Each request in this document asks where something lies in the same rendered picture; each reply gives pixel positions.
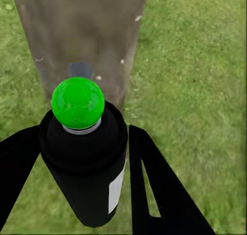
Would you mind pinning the tree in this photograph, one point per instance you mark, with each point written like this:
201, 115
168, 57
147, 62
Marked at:
60, 32

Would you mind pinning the pesticide atomizer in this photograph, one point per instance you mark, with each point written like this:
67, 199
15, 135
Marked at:
83, 140

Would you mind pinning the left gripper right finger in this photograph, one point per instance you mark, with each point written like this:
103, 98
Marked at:
179, 213

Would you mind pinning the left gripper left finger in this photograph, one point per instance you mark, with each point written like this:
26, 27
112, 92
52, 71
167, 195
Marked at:
18, 154

